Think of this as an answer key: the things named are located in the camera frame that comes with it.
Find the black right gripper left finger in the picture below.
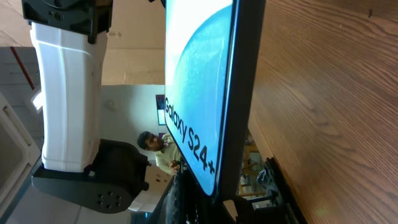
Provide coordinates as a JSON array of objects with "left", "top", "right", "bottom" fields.
[{"left": 146, "top": 162, "right": 218, "bottom": 224}]

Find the Galaxy S24+ smartphone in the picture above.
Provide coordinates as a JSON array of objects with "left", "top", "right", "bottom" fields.
[{"left": 165, "top": 0, "right": 266, "bottom": 201}]

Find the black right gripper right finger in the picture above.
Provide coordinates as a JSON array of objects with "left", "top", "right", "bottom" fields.
[{"left": 223, "top": 197, "right": 290, "bottom": 224}]

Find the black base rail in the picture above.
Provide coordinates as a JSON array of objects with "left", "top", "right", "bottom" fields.
[{"left": 255, "top": 157, "right": 308, "bottom": 224}]

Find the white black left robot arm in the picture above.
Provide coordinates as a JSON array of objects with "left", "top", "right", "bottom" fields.
[{"left": 22, "top": 0, "right": 149, "bottom": 213}]

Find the person in yellow shirt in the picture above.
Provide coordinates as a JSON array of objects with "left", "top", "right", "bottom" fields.
[{"left": 137, "top": 131, "right": 182, "bottom": 175}]

